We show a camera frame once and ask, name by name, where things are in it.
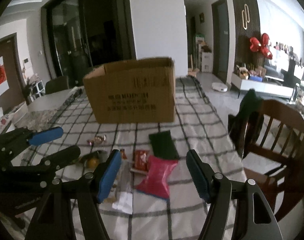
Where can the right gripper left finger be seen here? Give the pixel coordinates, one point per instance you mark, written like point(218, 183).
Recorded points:
point(53, 218)

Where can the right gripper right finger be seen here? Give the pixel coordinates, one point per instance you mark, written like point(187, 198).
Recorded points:
point(254, 218)

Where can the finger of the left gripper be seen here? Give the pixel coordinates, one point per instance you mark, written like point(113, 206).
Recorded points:
point(22, 138)
point(47, 167)

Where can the brown round pastry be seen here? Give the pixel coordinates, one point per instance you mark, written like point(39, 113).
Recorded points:
point(92, 163)

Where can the dark brown gold snack bag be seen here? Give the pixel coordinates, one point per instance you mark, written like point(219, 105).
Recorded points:
point(101, 155)

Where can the pink snack bag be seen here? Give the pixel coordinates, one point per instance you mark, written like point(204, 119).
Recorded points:
point(156, 182)

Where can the red snack packet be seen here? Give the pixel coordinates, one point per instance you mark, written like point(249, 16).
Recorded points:
point(140, 164)

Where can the floral tissue box cover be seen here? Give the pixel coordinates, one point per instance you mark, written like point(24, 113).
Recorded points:
point(5, 121)

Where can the floral table runner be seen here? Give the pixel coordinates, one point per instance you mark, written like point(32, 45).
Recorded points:
point(37, 120)

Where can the clear long snack bar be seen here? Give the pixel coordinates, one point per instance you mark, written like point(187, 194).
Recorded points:
point(123, 200)

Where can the gold wrapped candy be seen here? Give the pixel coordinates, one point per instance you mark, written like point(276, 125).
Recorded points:
point(97, 140)

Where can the dark chair back left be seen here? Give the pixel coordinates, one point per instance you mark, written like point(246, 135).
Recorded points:
point(56, 85)

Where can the wooden dining chair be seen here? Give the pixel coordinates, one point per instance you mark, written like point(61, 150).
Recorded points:
point(281, 143)

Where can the grey checked tablecloth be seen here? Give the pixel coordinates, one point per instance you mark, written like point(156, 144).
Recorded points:
point(197, 126)

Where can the black garment on chair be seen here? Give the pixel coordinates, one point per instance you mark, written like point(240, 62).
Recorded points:
point(245, 127)

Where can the dark green flat packet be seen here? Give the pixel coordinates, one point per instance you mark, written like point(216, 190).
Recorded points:
point(163, 146)

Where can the brown cardboard box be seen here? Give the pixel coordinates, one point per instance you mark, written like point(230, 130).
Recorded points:
point(132, 91)

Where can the white low tv cabinet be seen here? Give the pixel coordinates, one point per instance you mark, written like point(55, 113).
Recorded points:
point(261, 87)

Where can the red balloon decoration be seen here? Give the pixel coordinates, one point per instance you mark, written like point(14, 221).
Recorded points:
point(261, 46)

